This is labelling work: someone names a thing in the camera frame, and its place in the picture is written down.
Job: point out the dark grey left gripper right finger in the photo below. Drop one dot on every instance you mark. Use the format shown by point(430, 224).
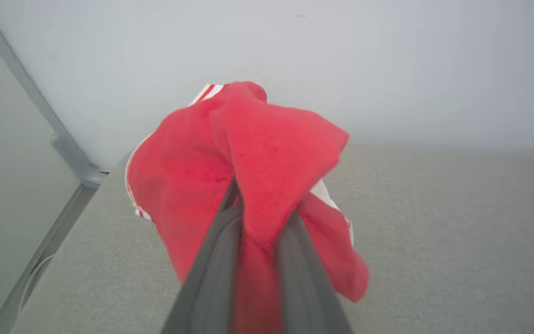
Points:
point(306, 287)

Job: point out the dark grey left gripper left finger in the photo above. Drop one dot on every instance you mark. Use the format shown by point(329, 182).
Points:
point(211, 278)

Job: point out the red garment with white trim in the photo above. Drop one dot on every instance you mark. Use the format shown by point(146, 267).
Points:
point(271, 148)

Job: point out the grey fabric sofa cushion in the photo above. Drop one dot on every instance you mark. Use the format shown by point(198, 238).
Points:
point(434, 255)

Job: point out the grey metal frame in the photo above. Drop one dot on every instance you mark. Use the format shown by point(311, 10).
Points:
point(70, 148)

